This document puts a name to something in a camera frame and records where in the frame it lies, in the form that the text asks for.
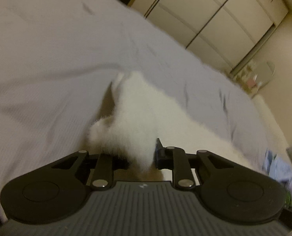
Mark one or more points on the cream knit striped sweater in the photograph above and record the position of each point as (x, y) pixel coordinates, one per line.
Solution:
(142, 114)

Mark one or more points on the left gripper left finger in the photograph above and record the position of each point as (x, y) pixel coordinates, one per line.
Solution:
(104, 166)

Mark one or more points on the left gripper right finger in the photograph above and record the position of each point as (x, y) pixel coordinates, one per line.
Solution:
(175, 159)

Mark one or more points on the pink tissue box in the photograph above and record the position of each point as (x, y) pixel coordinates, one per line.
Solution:
(251, 83)

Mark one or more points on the long cream bolster pillow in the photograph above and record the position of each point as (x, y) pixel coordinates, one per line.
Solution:
(276, 137)

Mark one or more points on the white bedside shelf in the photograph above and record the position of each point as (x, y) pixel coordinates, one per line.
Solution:
(247, 72)

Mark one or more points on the grey bed sheet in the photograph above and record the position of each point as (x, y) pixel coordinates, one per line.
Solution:
(58, 59)

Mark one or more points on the oval vanity mirror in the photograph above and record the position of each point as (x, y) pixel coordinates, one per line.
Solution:
(265, 73)

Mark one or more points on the cream wardrobe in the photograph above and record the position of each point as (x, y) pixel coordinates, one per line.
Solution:
(224, 34)

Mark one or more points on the light blue shirt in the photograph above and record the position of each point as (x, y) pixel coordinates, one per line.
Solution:
(276, 168)

